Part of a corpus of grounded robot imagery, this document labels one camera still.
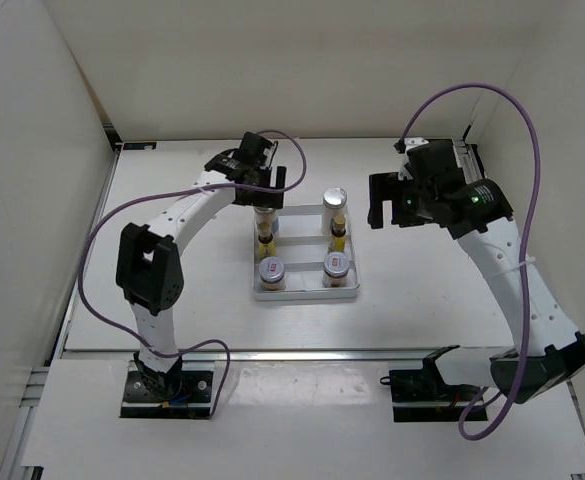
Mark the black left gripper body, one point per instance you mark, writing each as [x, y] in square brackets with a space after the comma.
[256, 198]

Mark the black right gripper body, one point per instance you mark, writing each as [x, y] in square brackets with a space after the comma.
[415, 208]

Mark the white shaker bottle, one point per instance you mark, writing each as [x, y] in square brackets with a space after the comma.
[334, 203]
[269, 216]

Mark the yellow small bottle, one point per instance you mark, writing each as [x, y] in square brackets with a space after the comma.
[266, 245]
[337, 234]

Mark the sauce jar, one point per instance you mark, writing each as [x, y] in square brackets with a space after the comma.
[336, 267]
[271, 271]

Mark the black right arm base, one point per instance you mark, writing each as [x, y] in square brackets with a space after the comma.
[441, 386]

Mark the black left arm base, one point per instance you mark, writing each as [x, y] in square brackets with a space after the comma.
[189, 398]

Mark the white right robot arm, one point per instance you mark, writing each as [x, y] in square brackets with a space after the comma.
[548, 348]

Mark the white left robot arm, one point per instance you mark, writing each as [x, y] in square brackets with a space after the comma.
[149, 270]

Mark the white divided tray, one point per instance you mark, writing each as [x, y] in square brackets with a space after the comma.
[302, 247]

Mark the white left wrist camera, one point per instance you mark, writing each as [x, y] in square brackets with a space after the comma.
[271, 148]

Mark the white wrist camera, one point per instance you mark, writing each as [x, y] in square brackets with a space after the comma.
[271, 148]
[414, 142]

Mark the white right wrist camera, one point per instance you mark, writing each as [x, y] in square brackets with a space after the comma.
[414, 142]

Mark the aluminium frame rail front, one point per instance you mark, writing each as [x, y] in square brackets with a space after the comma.
[330, 355]

